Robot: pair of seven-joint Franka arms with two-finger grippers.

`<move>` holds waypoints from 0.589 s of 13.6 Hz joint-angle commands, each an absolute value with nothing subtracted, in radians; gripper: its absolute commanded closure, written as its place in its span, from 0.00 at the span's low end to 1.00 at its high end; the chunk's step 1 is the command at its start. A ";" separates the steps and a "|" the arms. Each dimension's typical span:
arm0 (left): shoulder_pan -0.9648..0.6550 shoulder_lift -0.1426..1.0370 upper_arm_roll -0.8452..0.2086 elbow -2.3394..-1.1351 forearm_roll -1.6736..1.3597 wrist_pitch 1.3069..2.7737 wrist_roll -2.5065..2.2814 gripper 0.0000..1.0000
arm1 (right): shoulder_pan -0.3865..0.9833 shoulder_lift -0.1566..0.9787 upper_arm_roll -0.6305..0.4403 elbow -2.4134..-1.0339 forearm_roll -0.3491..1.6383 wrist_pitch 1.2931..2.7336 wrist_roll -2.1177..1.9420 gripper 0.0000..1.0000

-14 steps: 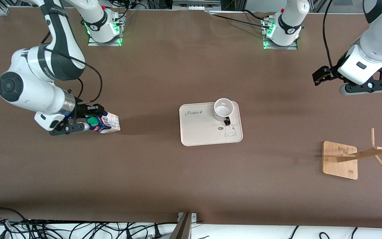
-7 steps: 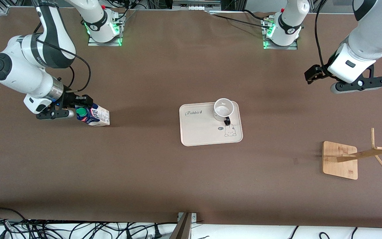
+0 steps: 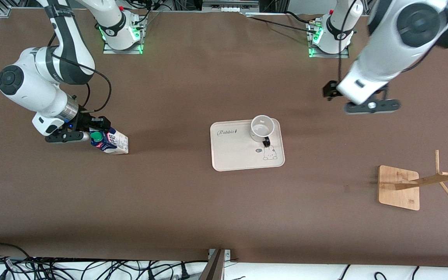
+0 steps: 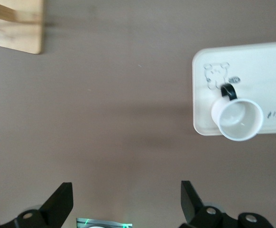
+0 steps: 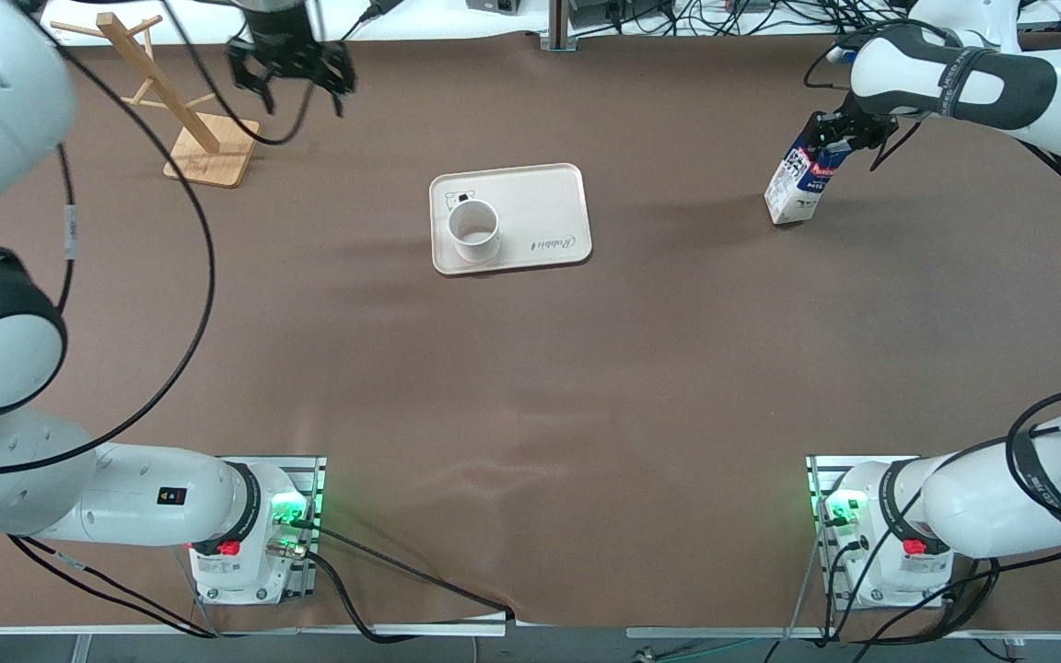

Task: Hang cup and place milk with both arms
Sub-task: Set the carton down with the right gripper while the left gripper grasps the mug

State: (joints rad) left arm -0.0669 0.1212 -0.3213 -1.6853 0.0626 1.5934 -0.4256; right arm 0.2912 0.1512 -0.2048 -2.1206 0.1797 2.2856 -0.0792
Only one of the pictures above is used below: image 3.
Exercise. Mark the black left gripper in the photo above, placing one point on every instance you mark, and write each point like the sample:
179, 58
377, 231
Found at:
329, 90

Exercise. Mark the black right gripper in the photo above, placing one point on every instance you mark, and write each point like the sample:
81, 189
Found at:
85, 121

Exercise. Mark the blue white milk carton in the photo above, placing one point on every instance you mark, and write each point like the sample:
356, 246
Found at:
115, 143

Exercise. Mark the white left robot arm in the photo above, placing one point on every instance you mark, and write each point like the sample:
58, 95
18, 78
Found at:
383, 50

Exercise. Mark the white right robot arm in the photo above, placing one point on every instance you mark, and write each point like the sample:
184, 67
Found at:
33, 85

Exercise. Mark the wooden cup rack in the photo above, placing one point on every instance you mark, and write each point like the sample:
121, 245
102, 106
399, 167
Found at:
399, 190

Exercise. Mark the beige rabbit print tray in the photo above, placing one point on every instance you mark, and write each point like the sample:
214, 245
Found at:
243, 155

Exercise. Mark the black power plug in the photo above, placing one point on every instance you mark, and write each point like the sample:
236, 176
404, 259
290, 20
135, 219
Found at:
185, 272

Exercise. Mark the aluminium profile bar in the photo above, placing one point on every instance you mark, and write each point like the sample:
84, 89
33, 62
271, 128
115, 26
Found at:
214, 268

